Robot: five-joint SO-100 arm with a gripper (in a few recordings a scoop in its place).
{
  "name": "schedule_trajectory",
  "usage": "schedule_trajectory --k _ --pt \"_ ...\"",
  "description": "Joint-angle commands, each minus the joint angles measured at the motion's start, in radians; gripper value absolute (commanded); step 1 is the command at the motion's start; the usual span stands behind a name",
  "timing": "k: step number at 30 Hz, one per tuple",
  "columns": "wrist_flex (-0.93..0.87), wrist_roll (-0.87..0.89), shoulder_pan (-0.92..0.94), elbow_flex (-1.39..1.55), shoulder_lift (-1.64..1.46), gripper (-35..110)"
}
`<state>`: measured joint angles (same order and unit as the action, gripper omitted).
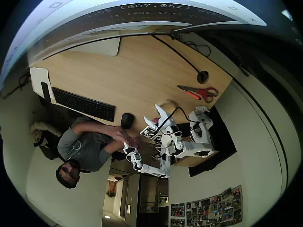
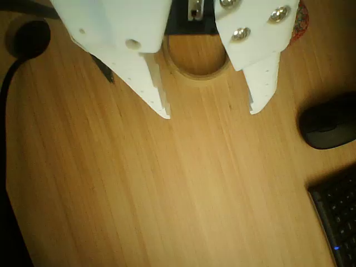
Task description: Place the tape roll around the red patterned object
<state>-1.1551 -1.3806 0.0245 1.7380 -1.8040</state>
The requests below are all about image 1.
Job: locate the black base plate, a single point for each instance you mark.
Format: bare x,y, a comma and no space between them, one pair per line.
184,128

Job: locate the curved computer monitor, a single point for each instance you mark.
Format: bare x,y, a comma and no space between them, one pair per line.
142,16

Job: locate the grey monitor stand base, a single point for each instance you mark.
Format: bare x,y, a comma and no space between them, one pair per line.
101,47

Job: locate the man's left hand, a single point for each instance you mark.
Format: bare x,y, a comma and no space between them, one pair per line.
119,134

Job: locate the black white marker card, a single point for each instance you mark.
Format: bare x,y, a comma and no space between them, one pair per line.
148,131
158,139

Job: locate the man's right hand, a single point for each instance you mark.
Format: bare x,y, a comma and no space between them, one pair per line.
135,142

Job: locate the white leader arm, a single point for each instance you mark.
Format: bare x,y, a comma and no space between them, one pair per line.
151,169

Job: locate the small photo sheet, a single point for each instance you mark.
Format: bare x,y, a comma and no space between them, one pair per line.
177,210
177,223

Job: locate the white ceiling lamp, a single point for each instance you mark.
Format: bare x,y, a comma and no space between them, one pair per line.
287,14

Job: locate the black keyboard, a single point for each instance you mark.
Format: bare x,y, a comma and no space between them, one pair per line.
82,104

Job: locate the black office chair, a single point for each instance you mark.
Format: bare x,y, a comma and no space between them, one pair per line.
50,151

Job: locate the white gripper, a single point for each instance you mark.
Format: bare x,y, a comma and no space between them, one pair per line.
164,122

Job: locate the large photo collage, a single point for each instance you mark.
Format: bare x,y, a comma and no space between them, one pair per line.
213,208

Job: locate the beige jacket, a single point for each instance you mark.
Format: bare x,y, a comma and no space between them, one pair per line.
39,128

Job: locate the man's left forearm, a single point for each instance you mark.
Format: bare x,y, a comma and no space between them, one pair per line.
99,128

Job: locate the black computer mouse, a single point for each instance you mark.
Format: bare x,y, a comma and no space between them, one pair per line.
127,121

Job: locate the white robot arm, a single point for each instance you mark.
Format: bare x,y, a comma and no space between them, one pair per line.
201,146

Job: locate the man in grey t-shirt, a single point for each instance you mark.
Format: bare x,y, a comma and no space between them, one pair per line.
80,146

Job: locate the black side cabinet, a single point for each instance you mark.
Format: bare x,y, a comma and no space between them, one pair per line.
222,142

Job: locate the white paper sheet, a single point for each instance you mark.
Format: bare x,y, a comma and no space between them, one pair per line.
38,75

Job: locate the beige tape roll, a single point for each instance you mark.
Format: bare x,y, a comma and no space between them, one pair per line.
171,103

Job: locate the black phone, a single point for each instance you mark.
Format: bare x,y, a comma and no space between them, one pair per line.
45,92

